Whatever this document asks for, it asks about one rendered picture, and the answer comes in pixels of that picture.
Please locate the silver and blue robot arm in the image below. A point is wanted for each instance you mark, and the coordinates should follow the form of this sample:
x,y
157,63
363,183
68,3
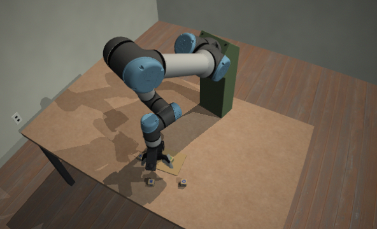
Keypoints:
x,y
144,70

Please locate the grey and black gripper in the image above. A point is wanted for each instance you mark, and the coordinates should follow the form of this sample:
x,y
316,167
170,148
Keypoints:
x,y
165,158

